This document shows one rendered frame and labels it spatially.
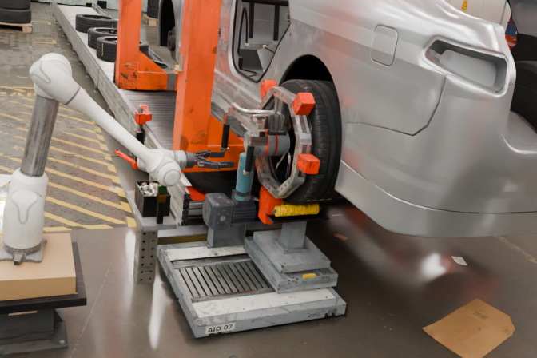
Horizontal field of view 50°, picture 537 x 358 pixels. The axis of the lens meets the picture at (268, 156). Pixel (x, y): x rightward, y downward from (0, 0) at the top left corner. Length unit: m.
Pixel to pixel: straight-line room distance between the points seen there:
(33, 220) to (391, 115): 1.54
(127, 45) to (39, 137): 2.52
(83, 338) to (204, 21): 1.68
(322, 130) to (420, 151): 0.63
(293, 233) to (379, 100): 1.07
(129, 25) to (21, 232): 2.79
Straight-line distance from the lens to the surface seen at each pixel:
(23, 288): 2.58
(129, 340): 2.85
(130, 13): 5.01
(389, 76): 2.39
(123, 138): 2.41
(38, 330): 2.81
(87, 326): 2.94
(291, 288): 3.11
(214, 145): 3.34
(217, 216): 3.27
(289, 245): 3.22
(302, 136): 2.71
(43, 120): 2.62
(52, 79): 2.39
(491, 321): 3.53
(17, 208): 2.57
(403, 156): 2.31
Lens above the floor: 1.74
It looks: 19 degrees down
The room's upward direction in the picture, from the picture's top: 8 degrees clockwise
